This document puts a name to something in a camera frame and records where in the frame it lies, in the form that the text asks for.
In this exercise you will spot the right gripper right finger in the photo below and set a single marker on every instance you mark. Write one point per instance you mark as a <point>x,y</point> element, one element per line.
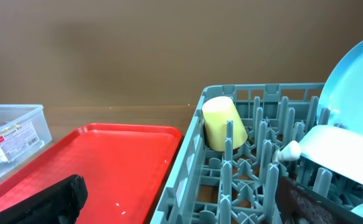
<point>298,204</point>

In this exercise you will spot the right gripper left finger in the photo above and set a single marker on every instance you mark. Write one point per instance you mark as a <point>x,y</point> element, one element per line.
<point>59,203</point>

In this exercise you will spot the white plastic spoon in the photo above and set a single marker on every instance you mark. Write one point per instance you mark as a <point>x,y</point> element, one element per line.
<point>291,152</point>

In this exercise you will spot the light blue bowl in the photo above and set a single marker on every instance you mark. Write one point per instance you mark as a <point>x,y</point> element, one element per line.
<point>337,149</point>

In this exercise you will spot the light blue plate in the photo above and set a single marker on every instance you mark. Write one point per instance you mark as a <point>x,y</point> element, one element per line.
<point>342,93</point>

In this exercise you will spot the yellow plastic cup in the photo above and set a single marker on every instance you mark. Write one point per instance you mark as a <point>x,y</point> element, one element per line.
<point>216,113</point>

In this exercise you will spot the grey dishwasher rack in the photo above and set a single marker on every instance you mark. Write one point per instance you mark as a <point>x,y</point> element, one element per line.
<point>238,186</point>

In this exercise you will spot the red serving tray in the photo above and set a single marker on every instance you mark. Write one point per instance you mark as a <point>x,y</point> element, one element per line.
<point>123,167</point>

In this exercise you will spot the clear plastic storage bin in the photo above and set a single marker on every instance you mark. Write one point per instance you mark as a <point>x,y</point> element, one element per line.
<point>23,133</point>

